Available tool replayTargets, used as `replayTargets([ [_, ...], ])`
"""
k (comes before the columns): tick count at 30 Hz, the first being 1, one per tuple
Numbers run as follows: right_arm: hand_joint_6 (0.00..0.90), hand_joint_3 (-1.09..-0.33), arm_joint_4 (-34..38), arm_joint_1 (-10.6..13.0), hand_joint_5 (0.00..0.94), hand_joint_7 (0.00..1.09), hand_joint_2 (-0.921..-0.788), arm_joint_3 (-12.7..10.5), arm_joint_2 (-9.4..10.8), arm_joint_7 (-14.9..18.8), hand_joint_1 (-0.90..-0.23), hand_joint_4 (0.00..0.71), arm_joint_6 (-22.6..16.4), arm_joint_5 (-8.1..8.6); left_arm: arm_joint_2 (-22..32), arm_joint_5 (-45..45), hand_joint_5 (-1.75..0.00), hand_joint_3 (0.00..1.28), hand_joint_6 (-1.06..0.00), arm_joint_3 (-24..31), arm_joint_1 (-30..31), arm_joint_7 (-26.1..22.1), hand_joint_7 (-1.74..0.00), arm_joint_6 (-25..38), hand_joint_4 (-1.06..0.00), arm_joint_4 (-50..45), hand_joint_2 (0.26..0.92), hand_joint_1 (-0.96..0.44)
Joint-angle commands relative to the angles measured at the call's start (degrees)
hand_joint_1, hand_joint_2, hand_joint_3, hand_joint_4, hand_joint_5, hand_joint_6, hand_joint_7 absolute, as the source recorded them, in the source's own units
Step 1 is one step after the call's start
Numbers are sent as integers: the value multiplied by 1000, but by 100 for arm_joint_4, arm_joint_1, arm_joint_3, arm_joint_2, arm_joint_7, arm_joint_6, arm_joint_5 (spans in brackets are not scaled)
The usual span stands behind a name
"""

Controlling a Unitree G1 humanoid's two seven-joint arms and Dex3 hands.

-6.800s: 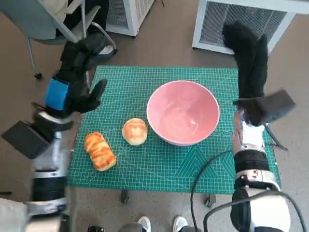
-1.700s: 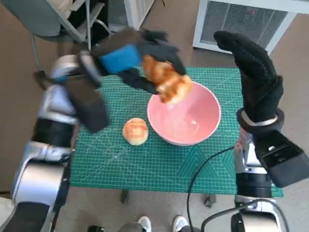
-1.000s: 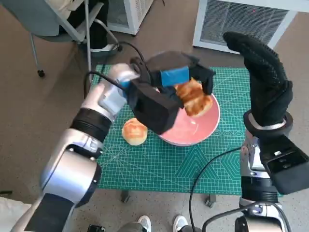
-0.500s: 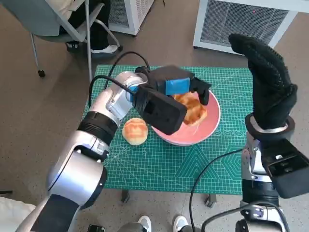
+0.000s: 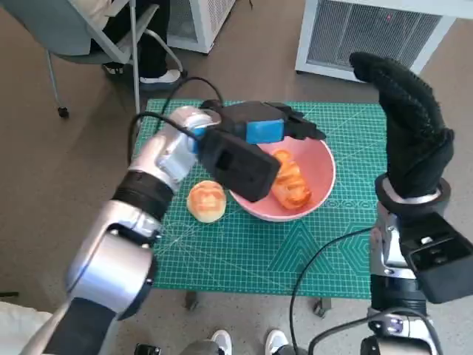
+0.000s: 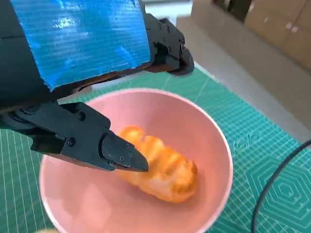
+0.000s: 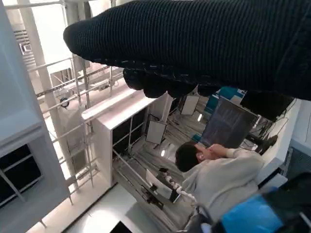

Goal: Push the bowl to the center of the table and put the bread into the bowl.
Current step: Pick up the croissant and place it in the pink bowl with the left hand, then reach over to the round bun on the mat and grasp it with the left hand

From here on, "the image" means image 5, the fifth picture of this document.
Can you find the small white grille unit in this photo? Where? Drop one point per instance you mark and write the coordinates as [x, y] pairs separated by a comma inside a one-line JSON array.
[[207, 18]]

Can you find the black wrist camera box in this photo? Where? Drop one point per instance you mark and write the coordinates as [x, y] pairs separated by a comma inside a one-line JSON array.
[[443, 266], [240, 166]]

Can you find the person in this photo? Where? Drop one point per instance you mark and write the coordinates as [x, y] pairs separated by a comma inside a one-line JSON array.
[[221, 342], [15, 329], [151, 44]]

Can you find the green cutting mat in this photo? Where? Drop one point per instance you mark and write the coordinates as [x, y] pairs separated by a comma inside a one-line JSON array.
[[240, 259]]

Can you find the large white grille unit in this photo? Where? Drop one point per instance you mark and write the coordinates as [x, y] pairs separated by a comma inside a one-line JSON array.
[[369, 33]]

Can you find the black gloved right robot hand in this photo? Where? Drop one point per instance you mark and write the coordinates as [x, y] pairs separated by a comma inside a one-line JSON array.
[[410, 140]]

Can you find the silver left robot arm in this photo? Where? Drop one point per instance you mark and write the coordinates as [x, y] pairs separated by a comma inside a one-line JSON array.
[[111, 251]]

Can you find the round toy bread bun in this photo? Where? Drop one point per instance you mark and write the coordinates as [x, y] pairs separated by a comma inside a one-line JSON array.
[[206, 201]]

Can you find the long toy bread loaf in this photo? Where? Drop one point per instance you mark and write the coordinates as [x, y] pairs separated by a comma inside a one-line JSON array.
[[292, 185]]

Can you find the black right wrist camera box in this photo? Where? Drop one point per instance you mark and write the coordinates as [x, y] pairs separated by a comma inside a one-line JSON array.
[[443, 266]]

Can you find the black table caster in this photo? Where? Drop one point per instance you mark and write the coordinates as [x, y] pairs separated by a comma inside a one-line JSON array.
[[321, 307], [192, 300]]

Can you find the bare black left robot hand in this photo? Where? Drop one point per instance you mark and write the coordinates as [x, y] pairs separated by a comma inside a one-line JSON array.
[[264, 129]]

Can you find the pink bowl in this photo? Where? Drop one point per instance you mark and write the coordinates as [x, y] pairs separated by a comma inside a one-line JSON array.
[[314, 162]]

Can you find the grey chair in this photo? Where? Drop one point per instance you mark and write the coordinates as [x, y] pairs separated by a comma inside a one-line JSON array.
[[55, 29]]

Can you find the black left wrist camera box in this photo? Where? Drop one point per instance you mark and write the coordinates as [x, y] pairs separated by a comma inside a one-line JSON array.
[[240, 166]]

